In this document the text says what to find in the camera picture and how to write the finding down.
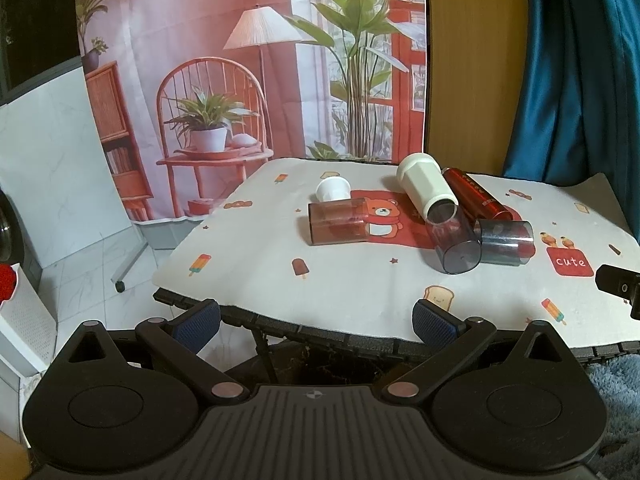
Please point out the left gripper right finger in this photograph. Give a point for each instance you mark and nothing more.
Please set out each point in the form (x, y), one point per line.
(456, 345)

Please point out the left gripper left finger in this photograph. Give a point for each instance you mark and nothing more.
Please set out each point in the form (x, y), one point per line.
(174, 346)

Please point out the grey transparent plastic cup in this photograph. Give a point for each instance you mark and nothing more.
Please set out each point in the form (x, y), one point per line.
(455, 242)

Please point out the blue-grey transparent plastic cup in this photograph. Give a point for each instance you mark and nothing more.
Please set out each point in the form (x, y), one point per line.
(505, 242)

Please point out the brown transparent plastic cup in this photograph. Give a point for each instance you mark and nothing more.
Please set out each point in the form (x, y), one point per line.
(338, 222)

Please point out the small white paper cup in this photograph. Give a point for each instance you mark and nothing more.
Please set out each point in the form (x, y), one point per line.
(332, 189)

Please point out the printed living room backdrop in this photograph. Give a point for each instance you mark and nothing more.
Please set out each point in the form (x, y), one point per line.
(190, 97)

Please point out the backdrop stand leg with wheel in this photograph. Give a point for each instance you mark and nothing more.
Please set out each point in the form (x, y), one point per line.
(126, 265)

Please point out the grey fluffy rug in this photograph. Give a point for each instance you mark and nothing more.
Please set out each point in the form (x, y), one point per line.
(617, 381)

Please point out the white cartoon print tablecloth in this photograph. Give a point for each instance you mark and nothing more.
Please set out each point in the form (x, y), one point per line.
(254, 252)

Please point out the white box with red item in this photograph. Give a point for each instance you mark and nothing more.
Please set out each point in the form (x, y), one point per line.
(28, 331)

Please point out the white ribbed tumbler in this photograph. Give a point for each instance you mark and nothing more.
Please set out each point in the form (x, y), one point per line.
(420, 176)

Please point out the teal blue curtain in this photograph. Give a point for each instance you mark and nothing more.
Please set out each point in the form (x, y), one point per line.
(578, 112)

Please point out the black folding table frame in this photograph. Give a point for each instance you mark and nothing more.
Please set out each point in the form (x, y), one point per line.
(367, 347)

